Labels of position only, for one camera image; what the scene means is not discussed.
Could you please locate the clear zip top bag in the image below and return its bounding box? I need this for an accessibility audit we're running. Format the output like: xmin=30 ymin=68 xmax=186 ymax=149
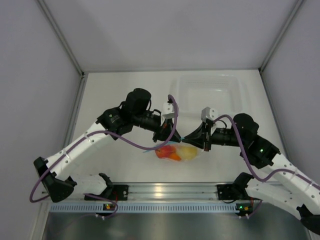
xmin=143 ymin=141 xmax=204 ymax=163

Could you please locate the red fake apple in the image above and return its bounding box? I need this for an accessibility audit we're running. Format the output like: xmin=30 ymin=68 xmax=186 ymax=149
xmin=155 ymin=145 xmax=176 ymax=159

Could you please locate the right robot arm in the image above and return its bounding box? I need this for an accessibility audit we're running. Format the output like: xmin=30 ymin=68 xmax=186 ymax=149
xmin=183 ymin=113 xmax=320 ymax=235

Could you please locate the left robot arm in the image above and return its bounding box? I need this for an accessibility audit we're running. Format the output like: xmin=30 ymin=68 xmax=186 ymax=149
xmin=29 ymin=88 xmax=181 ymax=203

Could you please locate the yellow fake fruit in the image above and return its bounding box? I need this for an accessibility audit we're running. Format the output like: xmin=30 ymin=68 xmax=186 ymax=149
xmin=176 ymin=146 xmax=198 ymax=161

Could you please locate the orange fake fruit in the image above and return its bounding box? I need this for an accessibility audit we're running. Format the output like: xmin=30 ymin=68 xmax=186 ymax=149
xmin=169 ymin=153 xmax=182 ymax=162

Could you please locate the clear plastic basket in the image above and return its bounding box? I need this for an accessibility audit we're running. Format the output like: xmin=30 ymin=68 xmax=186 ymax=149
xmin=174 ymin=74 xmax=251 ymax=118

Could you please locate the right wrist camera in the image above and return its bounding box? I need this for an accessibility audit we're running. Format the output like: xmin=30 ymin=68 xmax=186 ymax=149
xmin=201 ymin=107 xmax=219 ymax=123

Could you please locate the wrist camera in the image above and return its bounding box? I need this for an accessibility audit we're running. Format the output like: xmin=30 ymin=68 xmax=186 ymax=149
xmin=160 ymin=102 xmax=179 ymax=122
xmin=201 ymin=107 xmax=219 ymax=123

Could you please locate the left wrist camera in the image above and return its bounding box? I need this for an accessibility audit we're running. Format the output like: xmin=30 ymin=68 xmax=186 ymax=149
xmin=160 ymin=102 xmax=179 ymax=122

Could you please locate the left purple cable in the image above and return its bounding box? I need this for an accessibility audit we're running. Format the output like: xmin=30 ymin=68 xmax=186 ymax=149
xmin=29 ymin=94 xmax=180 ymax=204

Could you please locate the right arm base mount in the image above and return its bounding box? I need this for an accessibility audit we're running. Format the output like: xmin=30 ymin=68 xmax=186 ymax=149
xmin=216 ymin=184 xmax=239 ymax=201

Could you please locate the slotted cable duct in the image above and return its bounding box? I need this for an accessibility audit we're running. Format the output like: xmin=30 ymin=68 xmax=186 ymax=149
xmin=50 ymin=202 xmax=252 ymax=214

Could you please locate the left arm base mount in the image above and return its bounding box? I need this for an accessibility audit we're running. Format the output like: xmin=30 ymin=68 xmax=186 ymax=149
xmin=107 ymin=184 xmax=129 ymax=202

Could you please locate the aluminium mounting rail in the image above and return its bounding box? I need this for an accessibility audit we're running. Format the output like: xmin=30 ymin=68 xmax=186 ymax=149
xmin=42 ymin=181 xmax=281 ymax=204

